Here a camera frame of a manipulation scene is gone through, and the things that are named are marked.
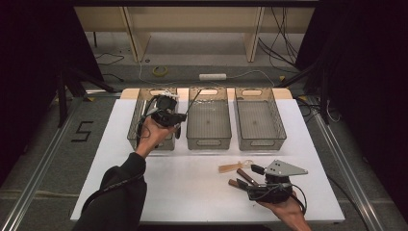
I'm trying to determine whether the brown-handled fork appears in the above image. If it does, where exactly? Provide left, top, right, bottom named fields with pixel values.
left=236, top=167, right=258, bottom=187

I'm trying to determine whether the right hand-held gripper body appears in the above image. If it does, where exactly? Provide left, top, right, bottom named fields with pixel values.
left=246, top=159, right=310, bottom=204

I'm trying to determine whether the right hand-held gripper cable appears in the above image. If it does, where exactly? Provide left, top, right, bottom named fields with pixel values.
left=289, top=182, right=308, bottom=216

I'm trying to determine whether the person's right hand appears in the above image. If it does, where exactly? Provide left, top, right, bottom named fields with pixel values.
left=257, top=192, right=306, bottom=223

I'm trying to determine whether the black curtain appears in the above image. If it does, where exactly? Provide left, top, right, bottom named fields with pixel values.
left=293, top=0, right=408, bottom=222
left=0, top=0, right=104, bottom=186

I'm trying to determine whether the black cable bundle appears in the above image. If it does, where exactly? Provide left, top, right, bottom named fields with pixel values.
left=257, top=6, right=300, bottom=70

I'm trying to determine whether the wooden spoon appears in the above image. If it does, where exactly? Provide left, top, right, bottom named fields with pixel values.
left=218, top=159, right=255, bottom=174

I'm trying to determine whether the yellow tape roll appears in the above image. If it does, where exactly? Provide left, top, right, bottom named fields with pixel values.
left=151, top=65, right=168, bottom=77

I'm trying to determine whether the person's left hand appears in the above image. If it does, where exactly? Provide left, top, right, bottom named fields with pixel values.
left=135, top=116, right=179, bottom=159

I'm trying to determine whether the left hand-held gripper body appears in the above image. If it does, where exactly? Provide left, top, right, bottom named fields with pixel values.
left=149, top=90, right=181, bottom=128

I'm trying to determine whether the white power strip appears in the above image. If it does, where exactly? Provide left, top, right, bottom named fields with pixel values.
left=198, top=73, right=228, bottom=82

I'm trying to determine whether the black floor cable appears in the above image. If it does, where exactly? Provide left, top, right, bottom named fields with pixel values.
left=326, top=173, right=370, bottom=231
left=93, top=52, right=126, bottom=67
left=295, top=95, right=322, bottom=123
left=101, top=73, right=125, bottom=83

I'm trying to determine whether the grey translucent plastic bin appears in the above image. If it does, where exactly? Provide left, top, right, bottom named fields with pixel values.
left=127, top=87, right=179, bottom=151
left=234, top=87, right=288, bottom=152
left=186, top=86, right=233, bottom=151

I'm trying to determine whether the black stand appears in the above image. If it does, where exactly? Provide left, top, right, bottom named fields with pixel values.
left=56, top=65, right=117, bottom=128
left=274, top=61, right=332, bottom=125

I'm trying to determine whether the beige wooden desk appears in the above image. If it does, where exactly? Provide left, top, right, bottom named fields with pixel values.
left=74, top=6, right=316, bottom=64

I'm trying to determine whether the person's dark clothing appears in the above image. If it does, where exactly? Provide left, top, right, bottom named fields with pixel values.
left=138, top=224, right=273, bottom=231

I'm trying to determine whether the aluminium floor rail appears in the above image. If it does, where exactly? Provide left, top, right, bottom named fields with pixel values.
left=311, top=110, right=388, bottom=231
left=0, top=95, right=88, bottom=231
left=84, top=89, right=125, bottom=97

